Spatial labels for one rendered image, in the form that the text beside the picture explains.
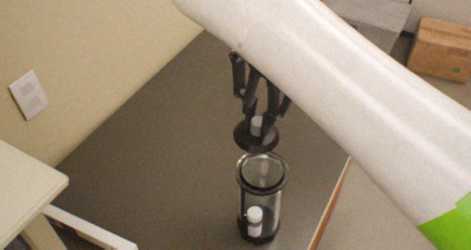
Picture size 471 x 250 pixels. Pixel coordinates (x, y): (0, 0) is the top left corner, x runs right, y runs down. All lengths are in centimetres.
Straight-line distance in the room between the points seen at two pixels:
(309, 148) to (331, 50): 81
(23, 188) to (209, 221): 65
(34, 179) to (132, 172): 72
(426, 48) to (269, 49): 265
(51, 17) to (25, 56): 11
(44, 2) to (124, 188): 49
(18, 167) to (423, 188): 36
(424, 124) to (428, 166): 3
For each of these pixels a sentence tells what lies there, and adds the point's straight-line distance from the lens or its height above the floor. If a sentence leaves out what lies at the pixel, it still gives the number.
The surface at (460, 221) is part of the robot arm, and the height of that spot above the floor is 154.
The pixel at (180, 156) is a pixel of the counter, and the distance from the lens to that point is 113.
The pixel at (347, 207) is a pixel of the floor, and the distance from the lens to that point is 220.
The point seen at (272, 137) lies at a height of 124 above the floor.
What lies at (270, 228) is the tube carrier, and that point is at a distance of 93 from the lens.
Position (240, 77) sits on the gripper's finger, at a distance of 69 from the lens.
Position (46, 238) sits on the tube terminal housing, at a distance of 64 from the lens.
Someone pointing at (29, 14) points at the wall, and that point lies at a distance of 103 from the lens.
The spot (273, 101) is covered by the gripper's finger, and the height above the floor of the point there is 135.
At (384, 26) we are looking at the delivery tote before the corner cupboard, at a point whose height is 33.
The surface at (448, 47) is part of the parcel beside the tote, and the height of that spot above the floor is 26.
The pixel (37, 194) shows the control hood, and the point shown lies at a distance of 41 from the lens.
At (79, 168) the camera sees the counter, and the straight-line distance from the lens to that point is 118.
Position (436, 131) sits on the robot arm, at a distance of 35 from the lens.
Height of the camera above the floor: 182
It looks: 45 degrees down
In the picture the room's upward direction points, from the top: straight up
